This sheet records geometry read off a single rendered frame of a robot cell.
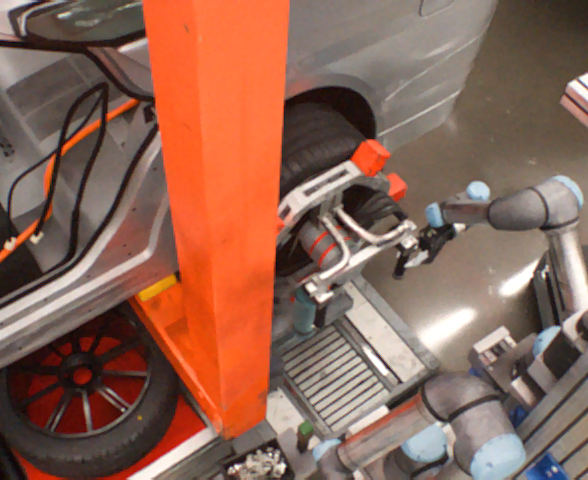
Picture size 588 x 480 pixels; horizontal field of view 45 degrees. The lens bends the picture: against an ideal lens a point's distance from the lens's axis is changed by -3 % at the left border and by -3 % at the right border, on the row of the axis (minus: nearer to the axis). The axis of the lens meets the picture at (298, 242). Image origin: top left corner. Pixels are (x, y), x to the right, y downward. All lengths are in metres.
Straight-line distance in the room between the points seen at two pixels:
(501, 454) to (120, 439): 1.38
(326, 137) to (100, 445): 1.23
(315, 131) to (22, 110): 1.03
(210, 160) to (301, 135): 1.07
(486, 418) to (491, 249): 2.12
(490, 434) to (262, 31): 0.90
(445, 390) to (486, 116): 2.75
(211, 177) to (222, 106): 0.16
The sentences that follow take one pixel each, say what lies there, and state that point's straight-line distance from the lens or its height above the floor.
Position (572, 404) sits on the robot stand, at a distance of 1.58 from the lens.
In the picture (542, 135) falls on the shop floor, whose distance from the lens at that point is 4.17.
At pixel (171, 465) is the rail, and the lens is 2.57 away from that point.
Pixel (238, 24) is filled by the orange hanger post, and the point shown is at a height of 2.17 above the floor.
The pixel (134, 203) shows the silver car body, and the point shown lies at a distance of 2.11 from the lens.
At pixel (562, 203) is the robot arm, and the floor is 1.29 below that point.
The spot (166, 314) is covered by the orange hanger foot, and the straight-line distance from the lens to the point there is 2.46.
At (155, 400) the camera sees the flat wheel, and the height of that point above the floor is 0.50.
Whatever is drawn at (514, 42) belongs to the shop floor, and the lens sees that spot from 4.69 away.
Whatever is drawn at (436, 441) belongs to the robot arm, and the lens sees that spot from 1.94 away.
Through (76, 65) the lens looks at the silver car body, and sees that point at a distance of 2.73.
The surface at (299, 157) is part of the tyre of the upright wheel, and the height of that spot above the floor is 1.18.
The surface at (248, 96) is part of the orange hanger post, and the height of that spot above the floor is 2.02.
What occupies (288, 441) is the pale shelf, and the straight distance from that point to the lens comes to 2.52.
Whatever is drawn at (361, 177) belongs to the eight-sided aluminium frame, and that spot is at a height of 1.10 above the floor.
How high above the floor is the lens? 2.83
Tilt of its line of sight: 56 degrees down
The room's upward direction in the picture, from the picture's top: 6 degrees clockwise
